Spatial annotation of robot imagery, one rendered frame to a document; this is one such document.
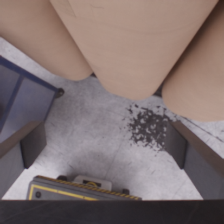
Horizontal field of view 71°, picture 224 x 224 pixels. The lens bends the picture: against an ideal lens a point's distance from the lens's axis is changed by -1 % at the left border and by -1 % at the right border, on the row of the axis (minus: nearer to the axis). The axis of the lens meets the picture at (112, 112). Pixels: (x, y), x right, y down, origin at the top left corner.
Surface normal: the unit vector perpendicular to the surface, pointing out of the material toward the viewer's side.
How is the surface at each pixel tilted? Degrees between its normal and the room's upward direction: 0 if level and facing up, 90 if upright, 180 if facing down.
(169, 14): 90
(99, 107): 0
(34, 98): 0
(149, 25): 90
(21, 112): 0
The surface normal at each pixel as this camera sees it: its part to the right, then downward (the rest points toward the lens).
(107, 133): -0.11, -0.11
